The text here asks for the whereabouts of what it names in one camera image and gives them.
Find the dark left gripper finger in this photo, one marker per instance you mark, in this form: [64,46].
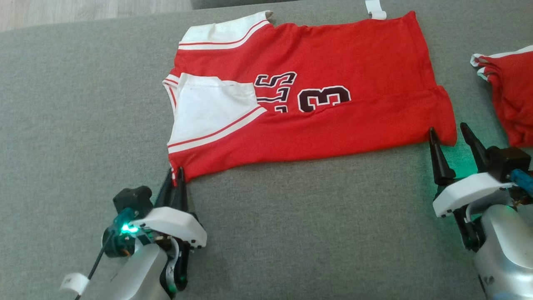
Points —
[182,196]
[167,196]

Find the grey fabric sofa seat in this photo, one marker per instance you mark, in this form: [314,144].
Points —
[291,229]

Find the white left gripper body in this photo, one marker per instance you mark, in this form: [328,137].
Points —
[175,225]

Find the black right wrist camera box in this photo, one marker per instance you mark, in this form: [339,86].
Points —
[508,162]

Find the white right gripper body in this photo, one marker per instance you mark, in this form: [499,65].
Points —
[466,191]

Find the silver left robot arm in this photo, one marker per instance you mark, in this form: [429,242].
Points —
[133,275]

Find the red white basketball jersey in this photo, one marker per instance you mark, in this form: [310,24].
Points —
[333,133]

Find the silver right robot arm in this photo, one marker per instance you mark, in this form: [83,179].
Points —
[508,250]

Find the red shorts with white trim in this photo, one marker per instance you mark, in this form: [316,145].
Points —
[516,96]

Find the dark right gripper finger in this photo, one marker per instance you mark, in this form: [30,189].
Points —
[474,146]
[439,162]

